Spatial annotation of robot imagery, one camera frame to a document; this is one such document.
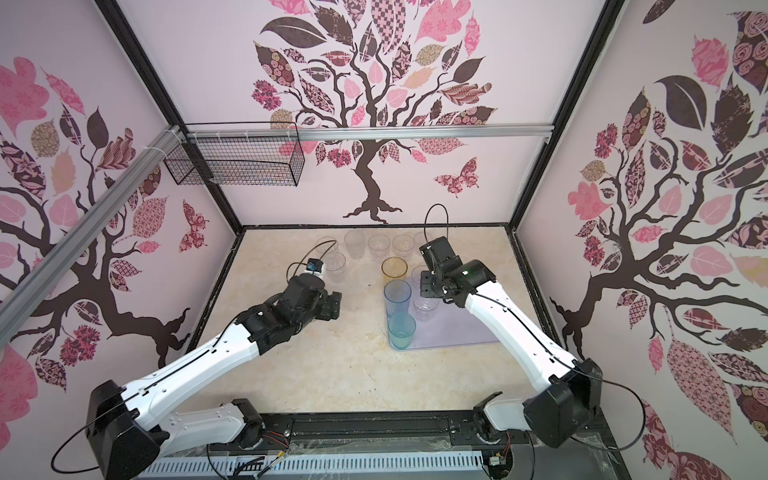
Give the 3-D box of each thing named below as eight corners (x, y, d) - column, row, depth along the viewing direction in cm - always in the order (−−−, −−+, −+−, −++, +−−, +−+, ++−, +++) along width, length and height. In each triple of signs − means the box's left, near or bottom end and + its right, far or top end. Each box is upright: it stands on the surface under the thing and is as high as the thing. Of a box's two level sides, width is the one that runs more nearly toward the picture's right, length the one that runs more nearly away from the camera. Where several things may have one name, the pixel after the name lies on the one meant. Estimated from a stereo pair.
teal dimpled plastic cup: (387, 349, 90) (387, 340, 85) (387, 321, 96) (387, 310, 91) (415, 349, 90) (416, 340, 85) (413, 321, 96) (414, 310, 91)
